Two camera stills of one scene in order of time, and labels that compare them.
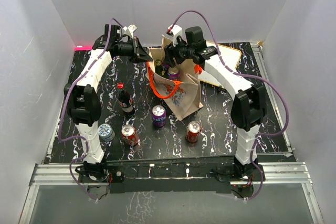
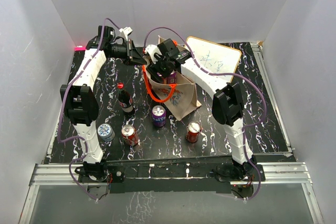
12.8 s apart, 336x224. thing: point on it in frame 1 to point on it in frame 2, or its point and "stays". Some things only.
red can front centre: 193,129 stays
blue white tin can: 105,132 stays
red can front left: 129,134 stays
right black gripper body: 180,52 to 161,67
